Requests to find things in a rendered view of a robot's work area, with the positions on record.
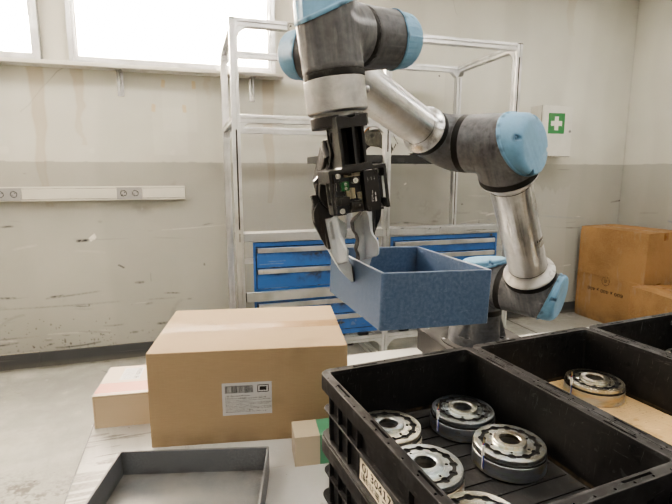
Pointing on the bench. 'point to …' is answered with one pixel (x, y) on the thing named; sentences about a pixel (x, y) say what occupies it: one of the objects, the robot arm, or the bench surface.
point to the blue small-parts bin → (414, 289)
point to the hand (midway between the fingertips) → (353, 269)
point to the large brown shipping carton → (240, 373)
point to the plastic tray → (186, 477)
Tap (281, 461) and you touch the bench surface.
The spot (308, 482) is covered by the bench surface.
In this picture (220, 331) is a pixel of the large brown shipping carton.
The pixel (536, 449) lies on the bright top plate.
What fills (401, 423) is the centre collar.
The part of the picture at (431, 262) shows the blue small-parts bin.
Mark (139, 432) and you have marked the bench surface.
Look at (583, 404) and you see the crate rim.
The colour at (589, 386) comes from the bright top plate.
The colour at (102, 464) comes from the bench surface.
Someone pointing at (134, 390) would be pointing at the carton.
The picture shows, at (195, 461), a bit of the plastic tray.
